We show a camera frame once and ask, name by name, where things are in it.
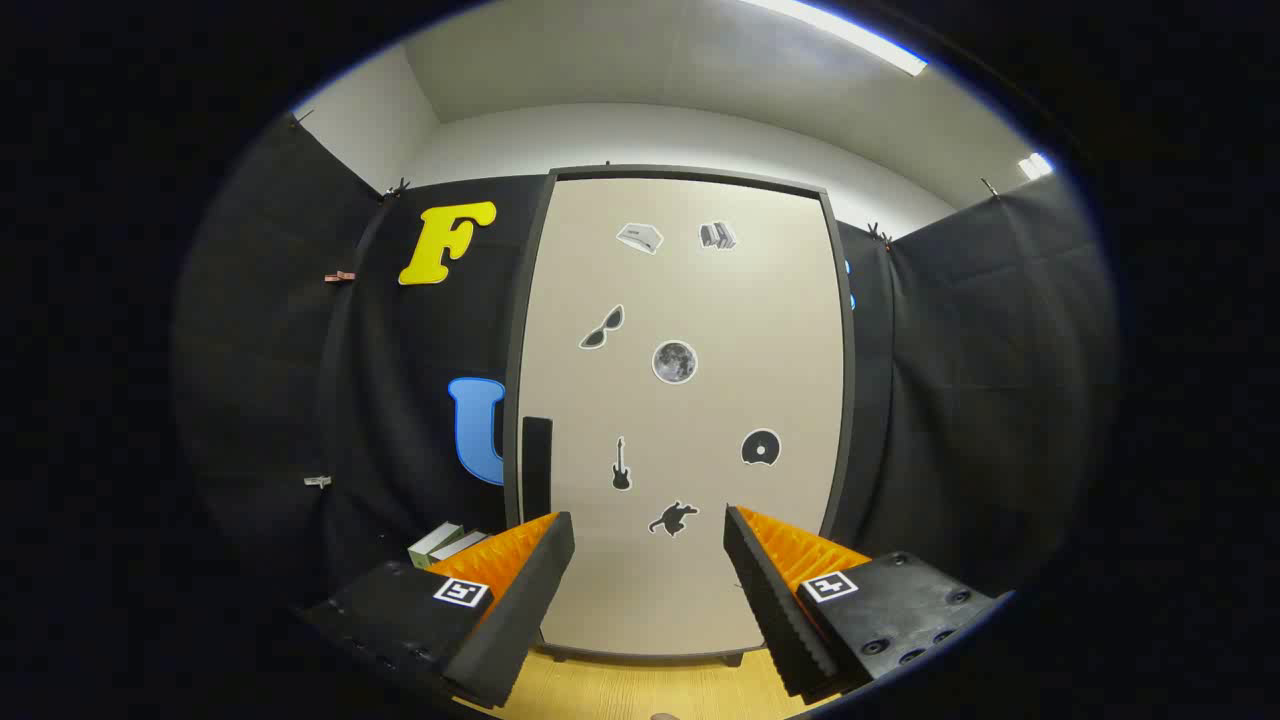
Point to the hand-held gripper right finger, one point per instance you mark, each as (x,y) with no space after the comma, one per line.
(775,610)

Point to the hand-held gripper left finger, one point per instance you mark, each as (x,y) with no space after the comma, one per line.
(520,610)

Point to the beige cabinet door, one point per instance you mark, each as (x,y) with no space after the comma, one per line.
(690,300)

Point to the green book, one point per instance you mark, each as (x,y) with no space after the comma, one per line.
(432,542)

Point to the dark grey cabinet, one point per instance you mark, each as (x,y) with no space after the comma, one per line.
(511,350)

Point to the black backdrop cloth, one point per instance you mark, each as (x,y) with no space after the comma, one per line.
(1000,350)

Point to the small ceiling light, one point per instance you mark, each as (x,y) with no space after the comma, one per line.
(1035,166)

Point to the long ceiling light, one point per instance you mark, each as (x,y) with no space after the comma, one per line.
(860,40)

